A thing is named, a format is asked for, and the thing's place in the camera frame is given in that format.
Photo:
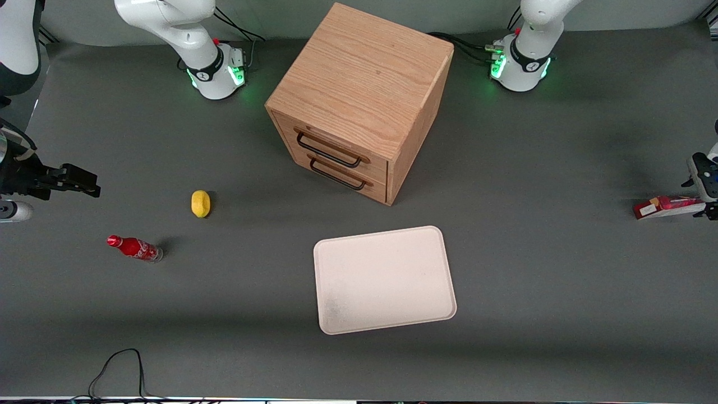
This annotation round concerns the yellow lemon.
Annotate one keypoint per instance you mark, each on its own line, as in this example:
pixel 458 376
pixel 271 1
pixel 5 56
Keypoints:
pixel 200 203

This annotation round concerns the red cola bottle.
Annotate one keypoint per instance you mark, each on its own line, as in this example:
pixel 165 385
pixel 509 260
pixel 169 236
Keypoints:
pixel 134 247

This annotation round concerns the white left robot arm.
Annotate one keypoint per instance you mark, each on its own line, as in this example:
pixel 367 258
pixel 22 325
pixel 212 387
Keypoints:
pixel 527 62

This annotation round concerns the beige plastic tray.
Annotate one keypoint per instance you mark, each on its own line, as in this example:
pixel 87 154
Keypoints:
pixel 384 280

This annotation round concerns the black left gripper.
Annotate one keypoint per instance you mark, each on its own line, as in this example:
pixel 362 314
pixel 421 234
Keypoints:
pixel 708 180

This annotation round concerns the black frame strut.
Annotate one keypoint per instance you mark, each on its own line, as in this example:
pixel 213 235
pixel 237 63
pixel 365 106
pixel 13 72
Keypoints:
pixel 49 35

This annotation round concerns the oak wooden drawer cabinet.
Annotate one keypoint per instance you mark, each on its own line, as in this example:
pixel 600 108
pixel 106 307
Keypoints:
pixel 370 67

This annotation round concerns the red cookie box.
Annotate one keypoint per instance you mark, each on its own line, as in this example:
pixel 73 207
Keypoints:
pixel 667 206

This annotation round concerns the wooden drawer front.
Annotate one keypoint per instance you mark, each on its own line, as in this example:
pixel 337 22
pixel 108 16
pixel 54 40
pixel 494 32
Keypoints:
pixel 377 189
pixel 376 164

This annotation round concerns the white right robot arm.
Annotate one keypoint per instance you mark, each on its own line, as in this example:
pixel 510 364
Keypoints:
pixel 190 33

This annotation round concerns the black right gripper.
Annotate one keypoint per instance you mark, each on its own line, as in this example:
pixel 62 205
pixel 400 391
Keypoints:
pixel 22 175

